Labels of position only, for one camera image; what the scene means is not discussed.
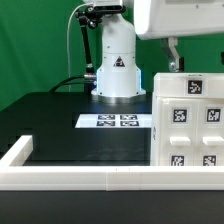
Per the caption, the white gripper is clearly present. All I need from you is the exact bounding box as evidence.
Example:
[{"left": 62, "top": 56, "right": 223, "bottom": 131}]
[{"left": 134, "top": 0, "right": 224, "bottom": 72}]

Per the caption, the small white block with tag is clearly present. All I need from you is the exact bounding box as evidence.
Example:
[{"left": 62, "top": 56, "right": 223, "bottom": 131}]
[{"left": 154, "top": 73, "right": 224, "bottom": 98}]

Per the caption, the white cabinet door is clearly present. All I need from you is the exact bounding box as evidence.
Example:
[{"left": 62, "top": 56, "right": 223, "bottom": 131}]
[
  {"left": 198, "top": 99, "right": 224, "bottom": 166},
  {"left": 160, "top": 98, "right": 198, "bottom": 166}
]

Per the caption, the white cabinet body box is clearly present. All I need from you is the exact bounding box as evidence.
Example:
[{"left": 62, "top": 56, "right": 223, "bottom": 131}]
[{"left": 149, "top": 92, "right": 224, "bottom": 167}]

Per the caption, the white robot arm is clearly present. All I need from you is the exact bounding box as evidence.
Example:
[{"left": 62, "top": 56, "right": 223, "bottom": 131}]
[{"left": 83, "top": 0, "right": 224, "bottom": 103}]

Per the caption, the white flat top panel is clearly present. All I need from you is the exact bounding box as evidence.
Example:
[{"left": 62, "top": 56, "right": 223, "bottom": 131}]
[{"left": 75, "top": 114, "right": 152, "bottom": 128}]

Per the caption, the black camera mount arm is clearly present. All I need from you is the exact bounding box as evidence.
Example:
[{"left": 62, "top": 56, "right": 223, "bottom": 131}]
[{"left": 75, "top": 5, "right": 126, "bottom": 94}]

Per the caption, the white cable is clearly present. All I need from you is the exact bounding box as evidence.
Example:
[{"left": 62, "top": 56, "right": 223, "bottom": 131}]
[{"left": 66, "top": 3, "right": 88, "bottom": 94}]

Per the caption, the black cable bundle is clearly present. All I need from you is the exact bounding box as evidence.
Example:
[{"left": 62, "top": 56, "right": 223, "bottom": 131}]
[{"left": 49, "top": 75, "right": 98, "bottom": 94}]

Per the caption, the white U-shaped boundary frame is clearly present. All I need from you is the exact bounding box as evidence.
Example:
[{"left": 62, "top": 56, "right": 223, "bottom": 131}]
[{"left": 0, "top": 135, "right": 224, "bottom": 191}]

